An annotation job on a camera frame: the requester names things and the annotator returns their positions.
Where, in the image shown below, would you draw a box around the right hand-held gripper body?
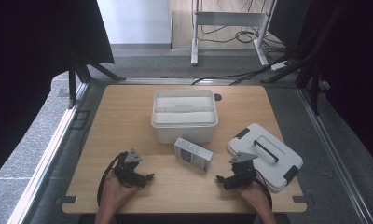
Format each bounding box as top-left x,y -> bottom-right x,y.
228,151 -> 259,189

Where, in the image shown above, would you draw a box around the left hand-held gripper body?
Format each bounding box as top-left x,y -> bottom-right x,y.
114,148 -> 146,188

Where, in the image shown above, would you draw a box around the white plastic storage box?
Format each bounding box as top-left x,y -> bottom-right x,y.
150,89 -> 219,145

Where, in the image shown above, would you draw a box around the white box lid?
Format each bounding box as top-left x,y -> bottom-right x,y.
153,92 -> 215,125

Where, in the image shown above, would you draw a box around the person's right hand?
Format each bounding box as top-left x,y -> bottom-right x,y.
237,181 -> 272,216

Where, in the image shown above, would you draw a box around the person's left hand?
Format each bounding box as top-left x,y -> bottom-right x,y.
100,170 -> 138,213

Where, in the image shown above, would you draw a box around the black metal stand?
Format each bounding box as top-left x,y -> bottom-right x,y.
261,18 -> 330,117
67,50 -> 127,110

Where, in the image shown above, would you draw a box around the white power strip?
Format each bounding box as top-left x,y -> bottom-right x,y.
269,60 -> 290,72

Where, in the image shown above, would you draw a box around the dark curtain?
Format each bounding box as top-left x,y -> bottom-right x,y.
268,0 -> 373,172
0,0 -> 116,185

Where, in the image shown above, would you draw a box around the white lid with black handle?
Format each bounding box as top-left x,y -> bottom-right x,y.
227,122 -> 304,193

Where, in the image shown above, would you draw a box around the long black floor cables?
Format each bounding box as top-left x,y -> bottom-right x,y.
190,55 -> 290,87

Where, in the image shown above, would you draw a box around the tangle of black floor cables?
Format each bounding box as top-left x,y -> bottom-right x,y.
200,0 -> 286,52

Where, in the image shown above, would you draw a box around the white metal stand frame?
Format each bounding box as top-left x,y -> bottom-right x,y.
190,0 -> 278,67

